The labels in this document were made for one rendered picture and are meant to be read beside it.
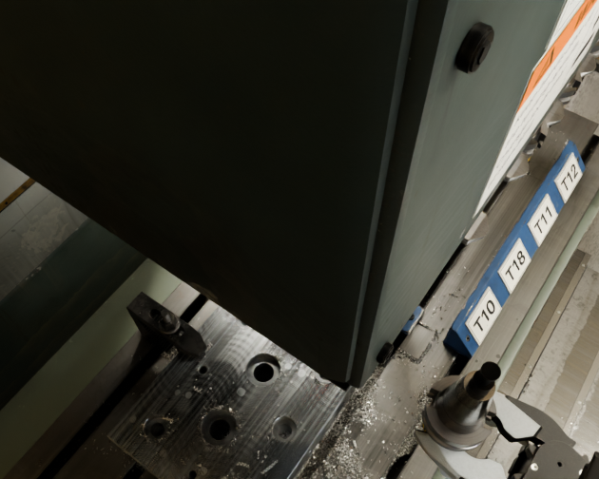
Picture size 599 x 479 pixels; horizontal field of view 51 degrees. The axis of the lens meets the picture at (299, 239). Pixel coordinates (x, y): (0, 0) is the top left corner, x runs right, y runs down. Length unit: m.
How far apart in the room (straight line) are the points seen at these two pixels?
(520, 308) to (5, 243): 0.83
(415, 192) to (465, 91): 0.03
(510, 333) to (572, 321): 0.27
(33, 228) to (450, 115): 0.98
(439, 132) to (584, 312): 1.18
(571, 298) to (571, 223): 0.20
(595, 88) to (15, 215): 1.19
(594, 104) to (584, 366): 0.58
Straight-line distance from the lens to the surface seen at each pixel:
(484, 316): 1.02
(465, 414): 0.56
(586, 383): 1.26
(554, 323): 1.28
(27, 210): 1.07
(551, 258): 1.16
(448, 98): 0.16
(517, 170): 0.83
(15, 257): 1.12
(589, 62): 0.99
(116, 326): 1.38
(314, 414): 0.88
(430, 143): 0.16
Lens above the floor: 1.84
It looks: 59 degrees down
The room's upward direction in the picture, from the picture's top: 1 degrees counter-clockwise
